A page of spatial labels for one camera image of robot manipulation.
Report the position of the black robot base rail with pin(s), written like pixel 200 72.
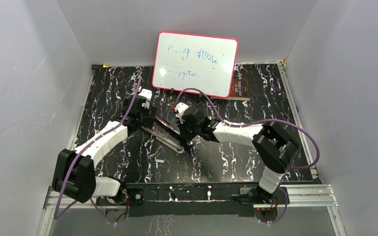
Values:
pixel 228 198

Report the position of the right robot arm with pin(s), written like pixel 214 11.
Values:
pixel 275 146

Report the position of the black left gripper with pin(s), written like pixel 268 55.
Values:
pixel 148 121

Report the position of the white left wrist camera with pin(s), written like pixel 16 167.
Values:
pixel 146 95

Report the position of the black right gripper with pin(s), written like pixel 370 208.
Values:
pixel 183 133

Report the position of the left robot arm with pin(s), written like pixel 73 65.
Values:
pixel 74 174

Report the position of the pink framed whiteboard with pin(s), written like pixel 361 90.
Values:
pixel 201 62

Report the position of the brown Three Days book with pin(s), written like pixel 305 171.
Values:
pixel 239 90

